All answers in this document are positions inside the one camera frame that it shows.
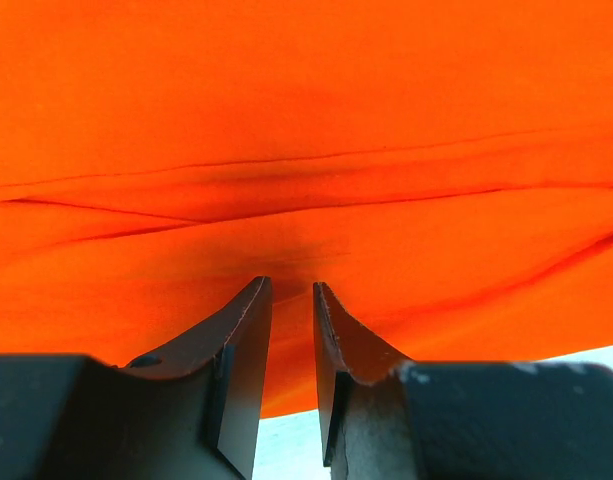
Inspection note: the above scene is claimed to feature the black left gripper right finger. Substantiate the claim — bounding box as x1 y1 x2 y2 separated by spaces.
313 282 613 479

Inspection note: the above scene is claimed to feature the orange t-shirt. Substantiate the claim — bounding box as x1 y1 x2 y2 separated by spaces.
0 1 613 416

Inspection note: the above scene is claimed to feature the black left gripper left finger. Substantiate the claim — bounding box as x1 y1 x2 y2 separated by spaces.
0 277 272 479

